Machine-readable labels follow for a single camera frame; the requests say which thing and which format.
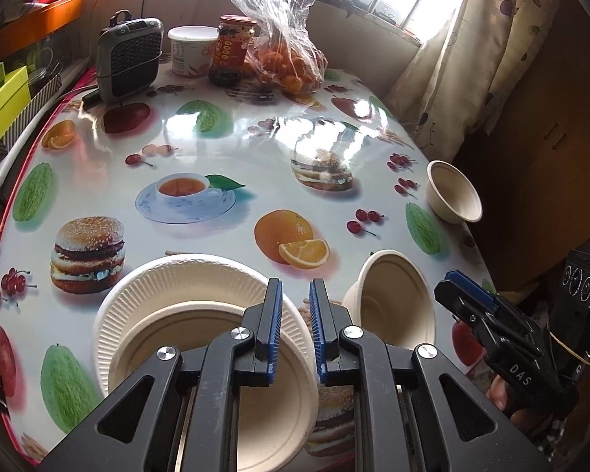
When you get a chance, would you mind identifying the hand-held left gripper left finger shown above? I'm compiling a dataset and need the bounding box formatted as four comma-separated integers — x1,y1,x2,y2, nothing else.
38,278,283,472

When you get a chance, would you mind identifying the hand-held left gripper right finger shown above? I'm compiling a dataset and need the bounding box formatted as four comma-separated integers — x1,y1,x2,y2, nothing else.
309,278,554,472

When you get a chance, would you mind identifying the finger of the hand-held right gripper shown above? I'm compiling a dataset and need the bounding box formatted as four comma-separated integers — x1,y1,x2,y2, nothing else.
433,279,514,355
445,270,542,337

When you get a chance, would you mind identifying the beige paper bowl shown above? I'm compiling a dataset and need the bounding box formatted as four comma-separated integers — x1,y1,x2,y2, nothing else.
426,160,483,224
107,303,320,462
342,249,436,351

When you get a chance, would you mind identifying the white ribbed paper plate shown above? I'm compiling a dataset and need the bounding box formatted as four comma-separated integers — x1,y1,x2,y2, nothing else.
93,254,306,400

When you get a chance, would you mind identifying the person's right forearm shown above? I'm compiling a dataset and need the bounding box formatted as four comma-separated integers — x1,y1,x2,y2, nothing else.
524,415,576,455

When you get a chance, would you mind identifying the person's right hand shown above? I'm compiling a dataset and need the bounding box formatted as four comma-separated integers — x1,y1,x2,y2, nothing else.
486,372,554,433

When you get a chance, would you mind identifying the brown wooden cabinet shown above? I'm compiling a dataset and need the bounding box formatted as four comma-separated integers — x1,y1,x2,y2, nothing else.
450,20,590,281

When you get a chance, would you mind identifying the patterned cream curtain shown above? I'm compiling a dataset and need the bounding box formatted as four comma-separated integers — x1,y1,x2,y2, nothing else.
383,0,567,161

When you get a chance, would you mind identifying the clear plastic bag of oranges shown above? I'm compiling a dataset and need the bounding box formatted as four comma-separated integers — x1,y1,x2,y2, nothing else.
204,0,328,96

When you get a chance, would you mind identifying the glass jar with red label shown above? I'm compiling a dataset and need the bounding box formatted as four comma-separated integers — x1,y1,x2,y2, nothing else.
208,15,259,87

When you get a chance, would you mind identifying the white plastic tub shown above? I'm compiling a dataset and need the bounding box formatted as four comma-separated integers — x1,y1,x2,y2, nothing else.
167,26,220,77

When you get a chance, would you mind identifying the grey portable heater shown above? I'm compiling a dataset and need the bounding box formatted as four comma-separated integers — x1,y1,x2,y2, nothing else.
96,10,164,104

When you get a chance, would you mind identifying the striped cardboard tray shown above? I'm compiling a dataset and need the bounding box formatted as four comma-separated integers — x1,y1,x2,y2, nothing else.
0,73,63,159

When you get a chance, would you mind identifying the large green box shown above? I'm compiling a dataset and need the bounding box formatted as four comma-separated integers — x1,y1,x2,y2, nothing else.
0,66,31,143

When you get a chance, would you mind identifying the orange shelf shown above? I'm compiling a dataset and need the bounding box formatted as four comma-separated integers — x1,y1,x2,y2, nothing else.
0,0,85,62

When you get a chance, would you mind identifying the grey power cable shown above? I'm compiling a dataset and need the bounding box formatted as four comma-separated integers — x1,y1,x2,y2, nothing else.
53,86,99,103

